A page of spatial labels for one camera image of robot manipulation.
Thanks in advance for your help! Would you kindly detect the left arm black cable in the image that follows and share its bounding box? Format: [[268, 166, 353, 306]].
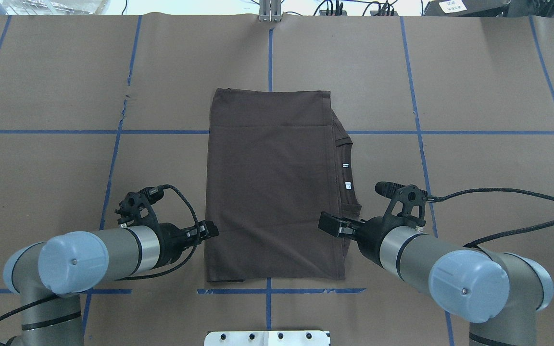
[[0, 185, 201, 346]]

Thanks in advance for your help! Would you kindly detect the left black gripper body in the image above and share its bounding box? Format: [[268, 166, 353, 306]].
[[115, 187, 196, 267]]

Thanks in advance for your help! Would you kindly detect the aluminium frame post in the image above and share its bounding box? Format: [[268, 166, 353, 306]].
[[255, 0, 283, 23]]

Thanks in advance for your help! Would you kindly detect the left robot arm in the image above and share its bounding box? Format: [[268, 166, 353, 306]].
[[2, 185, 218, 346]]

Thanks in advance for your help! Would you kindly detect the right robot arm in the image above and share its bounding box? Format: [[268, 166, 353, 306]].
[[318, 182, 554, 346]]

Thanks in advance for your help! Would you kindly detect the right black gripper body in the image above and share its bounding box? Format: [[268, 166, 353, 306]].
[[354, 181, 428, 262]]

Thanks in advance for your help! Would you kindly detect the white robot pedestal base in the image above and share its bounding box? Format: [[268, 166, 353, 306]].
[[204, 329, 332, 346]]

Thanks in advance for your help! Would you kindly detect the brown t-shirt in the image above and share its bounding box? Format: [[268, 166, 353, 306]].
[[204, 88, 361, 283]]

